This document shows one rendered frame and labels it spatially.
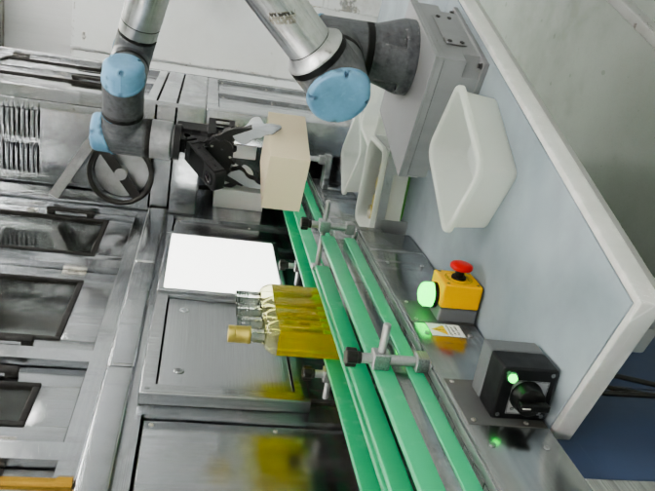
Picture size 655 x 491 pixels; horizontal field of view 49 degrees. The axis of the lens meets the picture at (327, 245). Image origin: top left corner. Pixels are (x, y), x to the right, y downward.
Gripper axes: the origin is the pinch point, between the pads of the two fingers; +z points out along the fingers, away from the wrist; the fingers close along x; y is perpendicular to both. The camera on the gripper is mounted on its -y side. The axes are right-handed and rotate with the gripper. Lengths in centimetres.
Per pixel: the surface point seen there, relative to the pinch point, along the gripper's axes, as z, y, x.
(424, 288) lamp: 25.4, -31.4, 1.7
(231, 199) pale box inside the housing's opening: -2, 90, 78
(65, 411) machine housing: -35, -33, 41
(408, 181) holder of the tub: 33.2, 15.5, 11.2
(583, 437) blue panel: 42, -63, -2
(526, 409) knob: 30, -64, -9
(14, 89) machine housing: -74, 89, 44
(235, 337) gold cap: -4.4, -24.1, 25.7
